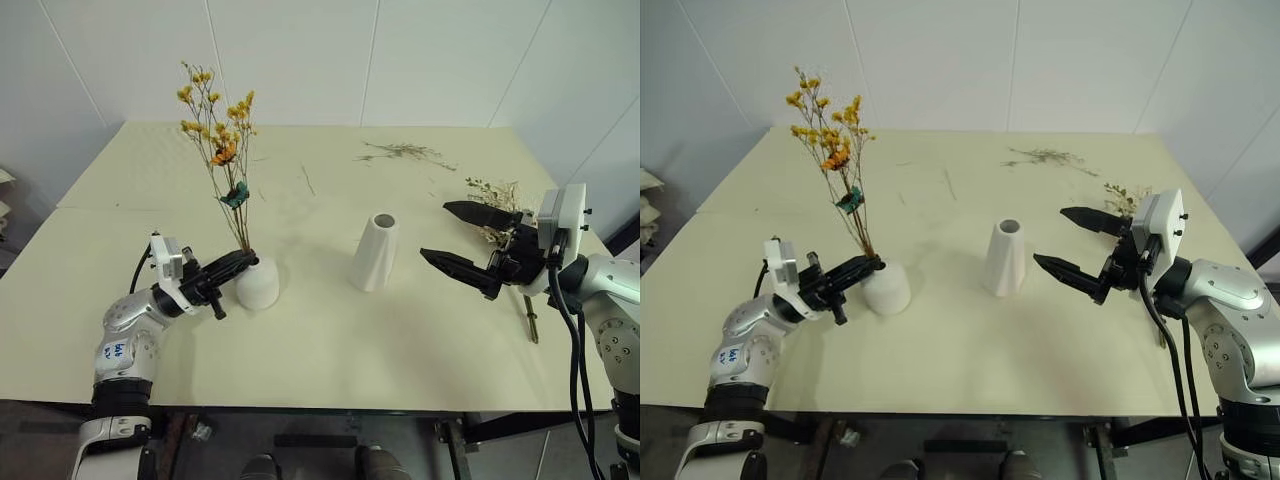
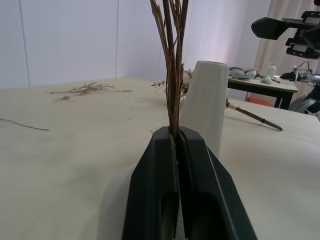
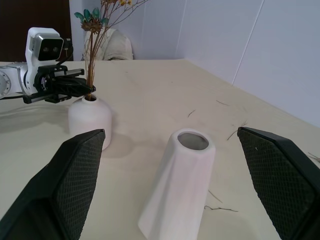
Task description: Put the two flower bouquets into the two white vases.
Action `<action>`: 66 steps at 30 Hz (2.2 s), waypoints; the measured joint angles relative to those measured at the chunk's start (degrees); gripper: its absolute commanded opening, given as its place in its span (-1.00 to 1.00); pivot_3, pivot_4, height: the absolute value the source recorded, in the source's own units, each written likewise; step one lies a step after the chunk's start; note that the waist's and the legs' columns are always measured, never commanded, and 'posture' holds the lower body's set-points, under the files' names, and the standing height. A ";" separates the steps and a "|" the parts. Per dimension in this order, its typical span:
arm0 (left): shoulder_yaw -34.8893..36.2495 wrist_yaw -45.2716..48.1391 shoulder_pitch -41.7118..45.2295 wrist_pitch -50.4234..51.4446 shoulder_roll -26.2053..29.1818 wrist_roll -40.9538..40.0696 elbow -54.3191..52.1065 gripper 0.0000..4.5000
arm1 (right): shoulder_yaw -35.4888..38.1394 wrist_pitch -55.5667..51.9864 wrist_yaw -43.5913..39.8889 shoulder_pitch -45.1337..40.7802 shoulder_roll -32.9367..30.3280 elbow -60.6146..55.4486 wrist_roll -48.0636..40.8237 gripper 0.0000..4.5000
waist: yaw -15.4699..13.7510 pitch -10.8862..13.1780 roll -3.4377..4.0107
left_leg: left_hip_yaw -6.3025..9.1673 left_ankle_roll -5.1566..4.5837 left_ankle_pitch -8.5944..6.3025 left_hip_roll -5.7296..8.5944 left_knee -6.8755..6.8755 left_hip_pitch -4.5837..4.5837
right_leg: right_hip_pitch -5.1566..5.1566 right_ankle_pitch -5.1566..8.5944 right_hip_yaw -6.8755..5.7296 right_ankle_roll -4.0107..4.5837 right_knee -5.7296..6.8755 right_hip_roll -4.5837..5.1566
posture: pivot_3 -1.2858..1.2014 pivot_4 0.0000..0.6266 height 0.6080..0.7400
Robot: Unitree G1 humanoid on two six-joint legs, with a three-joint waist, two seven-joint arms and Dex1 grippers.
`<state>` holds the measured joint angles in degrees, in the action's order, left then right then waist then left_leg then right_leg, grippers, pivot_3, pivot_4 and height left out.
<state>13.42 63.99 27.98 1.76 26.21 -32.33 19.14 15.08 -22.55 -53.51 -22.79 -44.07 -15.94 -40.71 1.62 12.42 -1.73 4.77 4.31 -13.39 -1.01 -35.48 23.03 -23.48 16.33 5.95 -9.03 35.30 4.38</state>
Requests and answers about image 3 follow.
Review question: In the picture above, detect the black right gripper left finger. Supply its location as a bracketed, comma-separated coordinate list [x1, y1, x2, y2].
[0, 128, 106, 240]

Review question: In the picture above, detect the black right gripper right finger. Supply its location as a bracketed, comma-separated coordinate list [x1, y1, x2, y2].
[236, 126, 320, 240]

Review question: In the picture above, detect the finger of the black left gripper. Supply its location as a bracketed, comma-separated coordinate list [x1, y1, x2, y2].
[56, 84, 97, 98]
[55, 76, 94, 88]

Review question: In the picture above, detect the dried flower bouquet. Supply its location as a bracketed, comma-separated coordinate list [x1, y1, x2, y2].
[74, 0, 151, 101]

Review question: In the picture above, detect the round white vase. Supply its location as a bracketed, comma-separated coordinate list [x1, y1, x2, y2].
[67, 96, 113, 151]

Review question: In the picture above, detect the white cloth sack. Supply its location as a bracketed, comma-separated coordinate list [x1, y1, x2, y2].
[83, 28, 134, 62]

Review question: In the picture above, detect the dark brown door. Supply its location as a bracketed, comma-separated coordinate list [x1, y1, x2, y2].
[0, 0, 72, 63]

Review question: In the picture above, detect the tall tapered white vase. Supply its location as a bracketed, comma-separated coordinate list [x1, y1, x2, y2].
[138, 128, 217, 240]

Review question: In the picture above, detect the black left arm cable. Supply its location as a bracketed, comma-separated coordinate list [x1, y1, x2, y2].
[55, 37, 75, 66]

